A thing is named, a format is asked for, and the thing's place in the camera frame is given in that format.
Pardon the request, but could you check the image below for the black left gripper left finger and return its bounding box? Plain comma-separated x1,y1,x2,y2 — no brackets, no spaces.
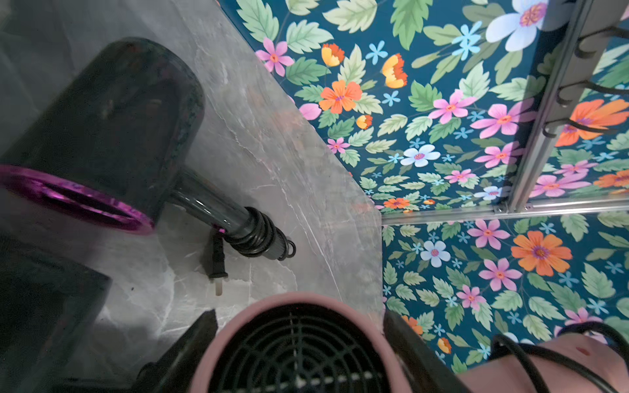
132,310,218,392

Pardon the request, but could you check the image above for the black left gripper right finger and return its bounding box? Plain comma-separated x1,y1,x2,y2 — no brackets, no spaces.
383,311,470,392

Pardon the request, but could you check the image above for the pink hair dryer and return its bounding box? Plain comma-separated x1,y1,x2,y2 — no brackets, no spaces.
188,292,628,392

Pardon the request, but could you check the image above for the dark grey hair dryer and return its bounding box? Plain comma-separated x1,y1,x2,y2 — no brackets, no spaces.
1,235,111,392
0,36,297,261

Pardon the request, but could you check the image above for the black hook rail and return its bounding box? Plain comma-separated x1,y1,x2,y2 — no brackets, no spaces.
538,1,628,148

